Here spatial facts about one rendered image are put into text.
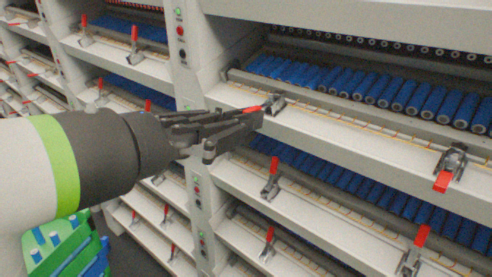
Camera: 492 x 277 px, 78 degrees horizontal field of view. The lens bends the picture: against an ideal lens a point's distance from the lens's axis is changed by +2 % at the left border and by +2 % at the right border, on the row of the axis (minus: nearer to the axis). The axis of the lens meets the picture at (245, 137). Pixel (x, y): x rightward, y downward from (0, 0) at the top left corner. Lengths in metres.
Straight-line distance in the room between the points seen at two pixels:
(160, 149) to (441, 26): 0.32
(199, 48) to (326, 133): 0.28
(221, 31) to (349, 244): 0.45
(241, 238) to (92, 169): 0.58
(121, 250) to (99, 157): 1.32
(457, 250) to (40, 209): 0.54
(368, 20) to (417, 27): 0.05
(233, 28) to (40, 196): 0.48
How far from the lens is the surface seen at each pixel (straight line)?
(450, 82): 0.55
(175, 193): 0.96
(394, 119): 0.47
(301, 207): 0.62
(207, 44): 0.60
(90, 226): 0.99
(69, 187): 0.28
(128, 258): 1.55
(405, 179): 0.46
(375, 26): 0.41
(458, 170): 0.43
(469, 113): 0.51
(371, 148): 0.46
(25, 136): 0.28
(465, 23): 0.38
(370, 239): 0.59
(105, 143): 0.29
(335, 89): 0.54
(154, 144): 0.32
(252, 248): 0.80
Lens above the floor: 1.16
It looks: 30 degrees down
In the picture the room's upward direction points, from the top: straight up
